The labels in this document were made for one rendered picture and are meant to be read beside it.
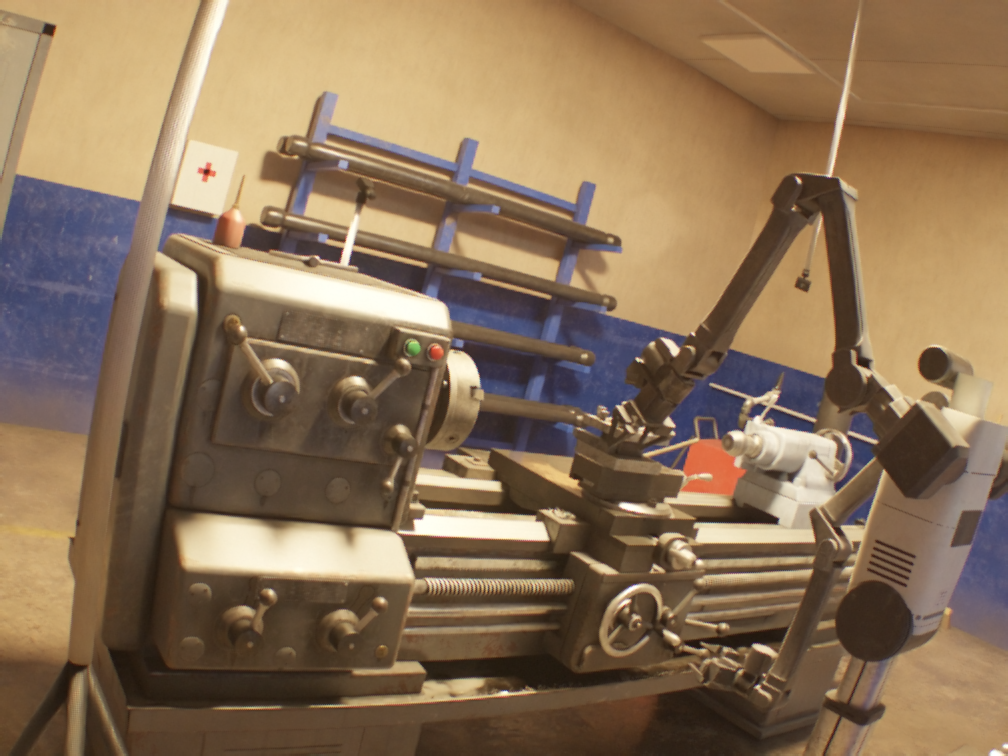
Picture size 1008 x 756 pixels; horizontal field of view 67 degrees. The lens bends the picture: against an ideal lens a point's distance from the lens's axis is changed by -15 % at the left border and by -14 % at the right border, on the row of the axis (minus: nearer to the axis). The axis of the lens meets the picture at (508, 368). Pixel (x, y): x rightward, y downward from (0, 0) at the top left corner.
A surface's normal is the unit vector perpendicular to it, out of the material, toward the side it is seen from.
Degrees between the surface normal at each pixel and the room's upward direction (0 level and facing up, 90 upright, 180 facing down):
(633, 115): 90
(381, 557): 32
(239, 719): 90
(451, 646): 90
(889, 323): 90
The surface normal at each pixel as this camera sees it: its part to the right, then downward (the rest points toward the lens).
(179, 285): 0.59, -0.49
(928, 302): -0.79, -0.15
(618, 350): 0.56, 0.23
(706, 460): -0.55, -0.06
